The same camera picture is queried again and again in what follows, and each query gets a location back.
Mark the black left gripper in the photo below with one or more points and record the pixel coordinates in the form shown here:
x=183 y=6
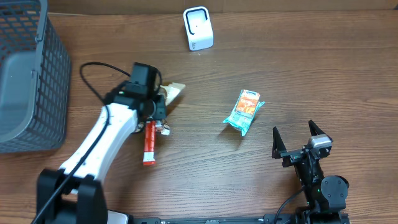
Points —
x=159 y=109

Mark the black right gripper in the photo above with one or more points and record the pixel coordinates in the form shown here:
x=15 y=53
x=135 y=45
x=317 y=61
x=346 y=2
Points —
x=291 y=155

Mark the beige snack pouch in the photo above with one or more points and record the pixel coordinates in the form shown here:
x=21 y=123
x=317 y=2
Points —
x=172 y=91

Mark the red stick snack packet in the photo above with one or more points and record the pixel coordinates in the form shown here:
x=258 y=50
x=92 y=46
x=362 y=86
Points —
x=149 y=144

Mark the teal packet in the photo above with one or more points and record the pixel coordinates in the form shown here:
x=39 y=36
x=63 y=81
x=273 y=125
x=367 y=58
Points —
x=240 y=122

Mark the orange tissue pack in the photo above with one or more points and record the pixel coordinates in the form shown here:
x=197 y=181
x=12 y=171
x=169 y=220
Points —
x=247 y=103

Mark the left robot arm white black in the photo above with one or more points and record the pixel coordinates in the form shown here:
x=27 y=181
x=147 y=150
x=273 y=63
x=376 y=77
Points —
x=74 y=193

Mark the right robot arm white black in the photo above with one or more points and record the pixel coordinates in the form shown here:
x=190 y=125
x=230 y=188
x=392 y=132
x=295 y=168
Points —
x=325 y=195

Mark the white barcode scanner stand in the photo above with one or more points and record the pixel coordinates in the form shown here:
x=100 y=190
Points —
x=198 y=28

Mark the grey plastic mesh basket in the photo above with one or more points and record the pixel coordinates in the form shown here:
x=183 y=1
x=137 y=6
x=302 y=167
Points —
x=35 y=78

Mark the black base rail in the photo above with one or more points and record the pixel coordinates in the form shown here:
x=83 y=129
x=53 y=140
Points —
x=266 y=219

